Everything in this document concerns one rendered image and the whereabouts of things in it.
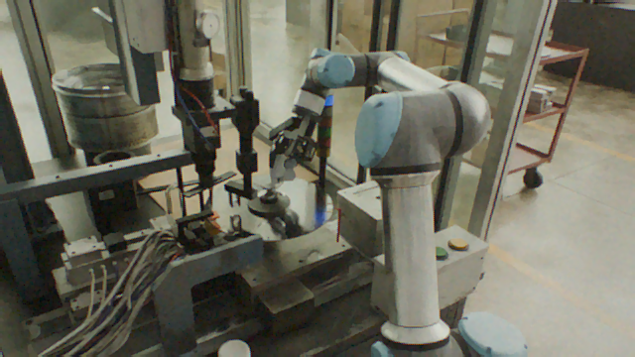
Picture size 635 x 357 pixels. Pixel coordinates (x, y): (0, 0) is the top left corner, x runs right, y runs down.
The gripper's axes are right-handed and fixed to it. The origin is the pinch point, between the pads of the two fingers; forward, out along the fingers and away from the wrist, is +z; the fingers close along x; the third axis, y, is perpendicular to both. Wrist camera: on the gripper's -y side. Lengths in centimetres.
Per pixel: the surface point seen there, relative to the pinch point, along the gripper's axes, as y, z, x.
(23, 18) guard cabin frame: -97, -19, -52
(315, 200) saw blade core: 6.8, 0.4, 9.3
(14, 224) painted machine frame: -18, 29, -51
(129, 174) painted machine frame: -17.0, 10.3, -30.5
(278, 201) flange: 4.1, 3.8, 0.2
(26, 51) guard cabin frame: -99, -10, -48
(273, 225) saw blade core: 11.1, 8.9, -3.7
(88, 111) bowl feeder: -61, 1, -33
